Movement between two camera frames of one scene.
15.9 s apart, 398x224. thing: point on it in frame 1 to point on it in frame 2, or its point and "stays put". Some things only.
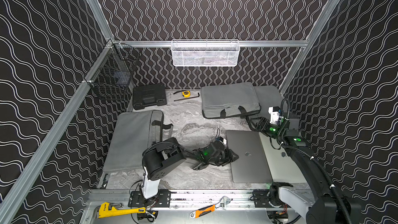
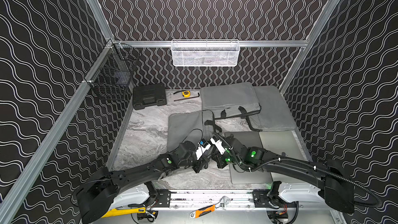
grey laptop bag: [227, 100] stays put
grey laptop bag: [134, 131] to [193, 126]
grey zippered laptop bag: [268, 96] stays put
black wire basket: [111, 74] stays put
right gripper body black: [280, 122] to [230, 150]
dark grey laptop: [251, 166] stays put
